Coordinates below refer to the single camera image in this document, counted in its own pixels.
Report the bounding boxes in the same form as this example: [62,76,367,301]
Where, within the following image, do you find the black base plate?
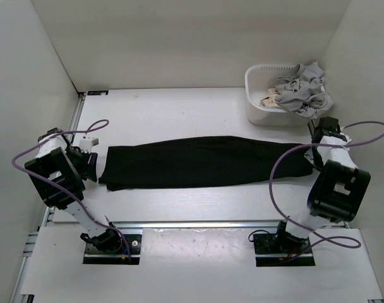
[83,234,142,265]
[249,231,315,267]

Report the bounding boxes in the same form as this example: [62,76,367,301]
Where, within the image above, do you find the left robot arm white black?
[24,128,124,254]

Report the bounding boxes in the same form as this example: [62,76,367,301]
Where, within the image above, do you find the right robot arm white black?
[248,117,371,256]

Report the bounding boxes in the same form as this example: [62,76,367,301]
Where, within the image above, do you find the beige crumpled garment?
[260,88,281,109]

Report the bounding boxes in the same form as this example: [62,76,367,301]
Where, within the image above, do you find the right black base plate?
[249,231,315,267]

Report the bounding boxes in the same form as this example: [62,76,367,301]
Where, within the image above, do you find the white plastic basket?
[244,64,308,127]

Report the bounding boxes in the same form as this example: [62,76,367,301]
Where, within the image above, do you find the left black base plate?
[83,234,142,265]

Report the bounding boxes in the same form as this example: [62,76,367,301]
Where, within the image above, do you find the black trousers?
[99,136,295,191]

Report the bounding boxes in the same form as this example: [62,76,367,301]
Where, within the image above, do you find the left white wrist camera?
[78,136,99,153]

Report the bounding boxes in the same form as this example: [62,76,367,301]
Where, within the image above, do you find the grey crumpled garment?
[275,62,333,120]

